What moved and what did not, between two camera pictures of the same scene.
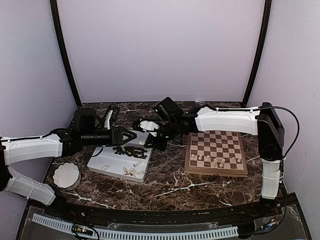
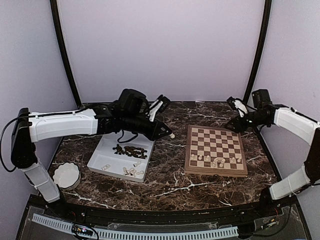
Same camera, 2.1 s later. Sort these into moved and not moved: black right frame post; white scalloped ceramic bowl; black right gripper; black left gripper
Moved: black right gripper; black left gripper
Not moved: black right frame post; white scalloped ceramic bowl
